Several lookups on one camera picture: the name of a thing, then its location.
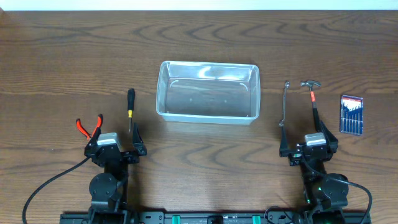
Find small claw hammer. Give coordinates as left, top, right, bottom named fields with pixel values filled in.
left=300, top=80, right=322, bottom=132

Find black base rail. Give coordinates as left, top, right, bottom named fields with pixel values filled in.
left=59, top=210, right=372, bottom=224

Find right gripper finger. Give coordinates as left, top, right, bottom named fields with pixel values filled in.
left=318, top=120, right=338, bottom=145
left=280, top=126, right=289, bottom=152

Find blue precision screwdriver set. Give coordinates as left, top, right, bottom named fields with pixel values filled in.
left=340, top=95, right=364, bottom=136

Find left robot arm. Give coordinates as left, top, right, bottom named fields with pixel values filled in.
left=84, top=124, right=147, bottom=224

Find red handled cutting pliers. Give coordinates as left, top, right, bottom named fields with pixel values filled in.
left=76, top=114, right=103, bottom=140

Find clear plastic container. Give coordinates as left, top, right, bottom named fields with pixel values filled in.
left=156, top=61, right=261, bottom=125

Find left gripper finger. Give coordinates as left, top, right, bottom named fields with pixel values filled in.
left=132, top=123, right=145, bottom=152
left=88, top=128, right=101, bottom=147

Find black yellow screwdriver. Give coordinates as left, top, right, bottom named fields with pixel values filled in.
left=127, top=88, right=135, bottom=132

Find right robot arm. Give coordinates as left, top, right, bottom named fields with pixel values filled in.
left=279, top=121, right=349, bottom=223

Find silver wrench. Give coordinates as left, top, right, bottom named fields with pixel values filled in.
left=279, top=81, right=290, bottom=128

